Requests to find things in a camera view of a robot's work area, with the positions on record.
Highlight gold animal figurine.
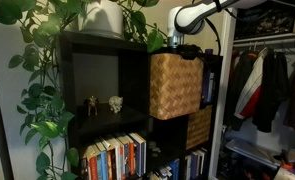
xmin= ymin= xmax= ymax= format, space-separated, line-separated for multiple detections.
xmin=84 ymin=95 xmax=99 ymax=117

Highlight lower shelf books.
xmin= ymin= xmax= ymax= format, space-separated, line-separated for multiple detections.
xmin=129 ymin=132 xmax=148 ymax=178

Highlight row of books lower left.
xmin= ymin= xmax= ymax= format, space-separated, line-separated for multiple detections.
xmin=101 ymin=136 xmax=122 ymax=180

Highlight white and red jacket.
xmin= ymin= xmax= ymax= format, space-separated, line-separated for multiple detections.
xmin=233 ymin=47 xmax=271 ymax=120

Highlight white closet shelf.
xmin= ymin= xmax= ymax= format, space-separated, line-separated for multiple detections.
xmin=235 ymin=30 xmax=295 ymax=40

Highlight tall blue book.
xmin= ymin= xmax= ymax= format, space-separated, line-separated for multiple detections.
xmin=202 ymin=69 xmax=211 ymax=104

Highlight metal closet rod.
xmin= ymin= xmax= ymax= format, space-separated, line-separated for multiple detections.
xmin=233 ymin=35 xmax=295 ymax=48

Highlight large woven bamboo drawer basket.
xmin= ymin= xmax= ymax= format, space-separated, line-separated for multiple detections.
xmin=149 ymin=52 xmax=205 ymax=121

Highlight white plant pot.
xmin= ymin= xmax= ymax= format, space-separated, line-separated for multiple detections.
xmin=74 ymin=0 xmax=125 ymax=40

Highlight orange clamp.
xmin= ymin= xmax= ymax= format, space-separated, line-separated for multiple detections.
xmin=280 ymin=159 xmax=294 ymax=171

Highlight orange spine book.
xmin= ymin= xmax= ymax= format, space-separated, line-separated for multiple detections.
xmin=125 ymin=134 xmax=136 ymax=177

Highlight white elephant figurine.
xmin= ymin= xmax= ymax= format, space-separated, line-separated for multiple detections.
xmin=107 ymin=95 xmax=124 ymax=114

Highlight brown paperback book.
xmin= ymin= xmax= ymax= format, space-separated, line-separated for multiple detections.
xmin=79 ymin=146 xmax=92 ymax=180

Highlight orange-red spine book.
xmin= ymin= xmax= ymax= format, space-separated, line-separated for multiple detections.
xmin=86 ymin=153 xmax=99 ymax=180

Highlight white hardcover book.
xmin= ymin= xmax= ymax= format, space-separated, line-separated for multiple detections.
xmin=208 ymin=72 xmax=216 ymax=103

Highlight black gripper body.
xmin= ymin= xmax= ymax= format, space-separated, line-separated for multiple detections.
xmin=168 ymin=44 xmax=189 ymax=57

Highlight green pothos plant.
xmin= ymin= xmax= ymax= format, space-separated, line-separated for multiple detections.
xmin=0 ymin=0 xmax=170 ymax=180

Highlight pile of white books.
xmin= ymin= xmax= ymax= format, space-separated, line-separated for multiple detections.
xmin=148 ymin=165 xmax=173 ymax=180

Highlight grey flat board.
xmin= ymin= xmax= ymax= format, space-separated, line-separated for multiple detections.
xmin=225 ymin=138 xmax=283 ymax=170

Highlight small woven bamboo basket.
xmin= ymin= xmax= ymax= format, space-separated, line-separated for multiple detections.
xmin=185 ymin=105 xmax=214 ymax=151

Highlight dark hanging garment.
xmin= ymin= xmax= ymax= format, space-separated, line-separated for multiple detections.
xmin=224 ymin=49 xmax=255 ymax=132

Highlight dark printed box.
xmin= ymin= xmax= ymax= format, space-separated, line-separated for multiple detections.
xmin=235 ymin=4 xmax=295 ymax=40

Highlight dark blue paperback book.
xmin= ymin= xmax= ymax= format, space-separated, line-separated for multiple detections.
xmin=190 ymin=151 xmax=199 ymax=179

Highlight bright blue book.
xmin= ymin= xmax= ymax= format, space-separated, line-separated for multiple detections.
xmin=167 ymin=158 xmax=181 ymax=180

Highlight blue-grey book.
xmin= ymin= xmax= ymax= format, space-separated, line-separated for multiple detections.
xmin=116 ymin=134 xmax=131 ymax=179

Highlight black cube bookshelf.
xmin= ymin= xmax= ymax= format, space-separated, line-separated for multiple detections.
xmin=57 ymin=30 xmax=224 ymax=180

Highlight black hanging jacket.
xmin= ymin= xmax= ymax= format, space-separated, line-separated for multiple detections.
xmin=252 ymin=46 xmax=291 ymax=134

